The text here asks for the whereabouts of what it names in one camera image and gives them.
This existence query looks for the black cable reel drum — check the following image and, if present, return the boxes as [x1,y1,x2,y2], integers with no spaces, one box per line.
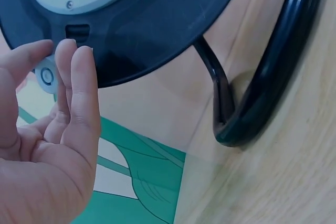
[0,0,245,89]

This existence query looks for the person's left hand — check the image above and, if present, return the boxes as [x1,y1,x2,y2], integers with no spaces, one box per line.
[0,39,102,224]

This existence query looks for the grey round crank knob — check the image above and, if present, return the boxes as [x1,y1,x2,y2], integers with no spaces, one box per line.
[33,54,59,95]

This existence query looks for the black tubular reel stand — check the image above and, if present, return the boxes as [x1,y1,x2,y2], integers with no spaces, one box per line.
[193,0,326,149]

